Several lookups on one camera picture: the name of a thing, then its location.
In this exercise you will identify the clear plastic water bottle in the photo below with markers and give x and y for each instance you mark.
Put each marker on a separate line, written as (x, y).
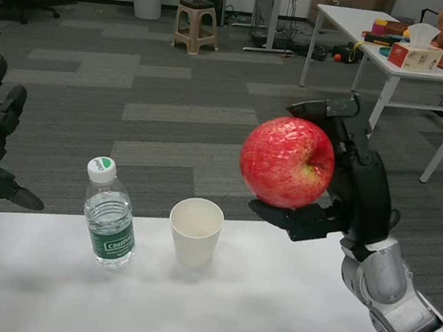
(113, 221)

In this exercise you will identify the tissue box with tissue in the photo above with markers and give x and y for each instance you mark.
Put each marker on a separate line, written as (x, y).
(412, 59)

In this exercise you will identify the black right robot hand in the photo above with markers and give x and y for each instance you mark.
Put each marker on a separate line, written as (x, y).
(367, 196)

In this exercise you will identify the small orange ball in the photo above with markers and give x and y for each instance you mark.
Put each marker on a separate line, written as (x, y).
(338, 57)

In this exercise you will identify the white standing desk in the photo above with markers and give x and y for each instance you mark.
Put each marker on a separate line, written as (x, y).
(274, 15)

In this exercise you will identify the white paper cup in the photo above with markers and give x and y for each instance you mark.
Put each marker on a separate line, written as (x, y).
(192, 249)

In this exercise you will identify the yellow black hand tool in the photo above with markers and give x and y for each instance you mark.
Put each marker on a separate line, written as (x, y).
(376, 39)

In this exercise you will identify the white metal-legged table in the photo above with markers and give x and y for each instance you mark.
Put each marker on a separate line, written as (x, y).
(427, 73)

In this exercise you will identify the red apple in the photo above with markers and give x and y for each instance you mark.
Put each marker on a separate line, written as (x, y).
(284, 163)

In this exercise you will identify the pink and yellow container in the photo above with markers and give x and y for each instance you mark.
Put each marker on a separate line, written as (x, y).
(381, 28)

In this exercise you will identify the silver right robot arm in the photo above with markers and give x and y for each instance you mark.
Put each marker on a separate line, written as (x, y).
(389, 274)

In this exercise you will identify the white plant pot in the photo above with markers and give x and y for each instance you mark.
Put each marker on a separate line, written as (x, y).
(147, 0)

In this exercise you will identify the beige plastic stool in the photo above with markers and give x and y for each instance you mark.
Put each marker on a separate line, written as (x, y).
(197, 4)

